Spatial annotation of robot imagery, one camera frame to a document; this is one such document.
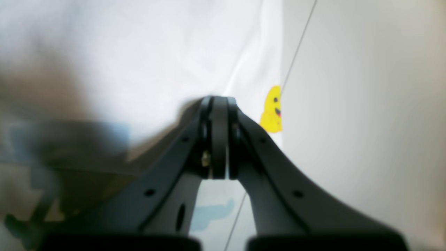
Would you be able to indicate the white printed T-shirt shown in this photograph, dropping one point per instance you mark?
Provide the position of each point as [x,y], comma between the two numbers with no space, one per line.
[91,91]

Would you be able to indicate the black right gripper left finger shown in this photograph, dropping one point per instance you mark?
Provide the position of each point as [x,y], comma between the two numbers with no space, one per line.
[154,212]

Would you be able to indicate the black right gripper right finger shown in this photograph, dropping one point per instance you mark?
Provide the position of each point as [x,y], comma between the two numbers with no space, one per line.
[291,212]

